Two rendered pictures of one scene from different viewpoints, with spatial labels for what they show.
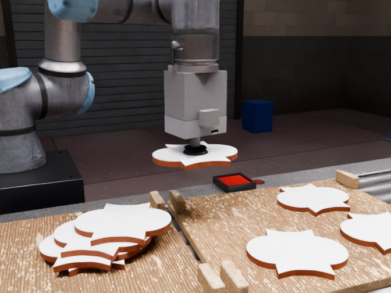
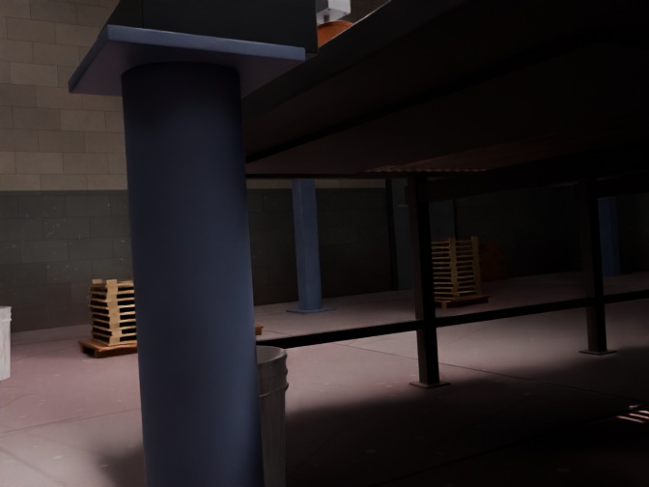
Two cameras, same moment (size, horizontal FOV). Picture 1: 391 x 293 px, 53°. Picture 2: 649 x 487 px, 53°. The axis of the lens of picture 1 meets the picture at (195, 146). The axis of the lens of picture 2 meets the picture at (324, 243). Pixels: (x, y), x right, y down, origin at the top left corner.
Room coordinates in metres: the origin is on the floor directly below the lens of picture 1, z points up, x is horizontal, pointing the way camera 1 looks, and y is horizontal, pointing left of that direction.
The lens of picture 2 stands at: (0.84, 1.42, 0.59)
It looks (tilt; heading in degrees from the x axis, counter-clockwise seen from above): 0 degrees down; 264
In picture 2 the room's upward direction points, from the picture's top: 4 degrees counter-clockwise
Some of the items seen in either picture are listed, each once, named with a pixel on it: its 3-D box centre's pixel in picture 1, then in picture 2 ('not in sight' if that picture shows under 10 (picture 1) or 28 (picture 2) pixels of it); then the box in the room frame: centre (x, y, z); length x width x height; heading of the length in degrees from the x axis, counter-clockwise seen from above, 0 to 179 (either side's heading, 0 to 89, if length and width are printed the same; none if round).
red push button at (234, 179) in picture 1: (234, 182); not in sight; (0.87, -0.09, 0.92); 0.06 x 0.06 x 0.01; 22
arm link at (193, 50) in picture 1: (194, 49); not in sight; (0.65, 0.00, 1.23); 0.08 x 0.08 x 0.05
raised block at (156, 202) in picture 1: (157, 202); not in sight; (0.69, 0.07, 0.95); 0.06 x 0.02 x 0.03; 20
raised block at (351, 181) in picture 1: (347, 178); not in sight; (0.82, -0.34, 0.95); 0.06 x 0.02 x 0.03; 18
